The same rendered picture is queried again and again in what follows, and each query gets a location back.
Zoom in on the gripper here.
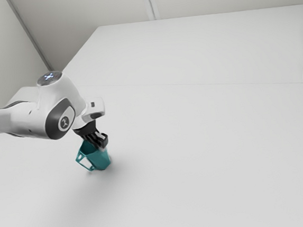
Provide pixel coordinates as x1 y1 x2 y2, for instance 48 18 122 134
72 119 110 154

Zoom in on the teal faceted mug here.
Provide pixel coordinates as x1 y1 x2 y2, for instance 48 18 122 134
73 138 113 175

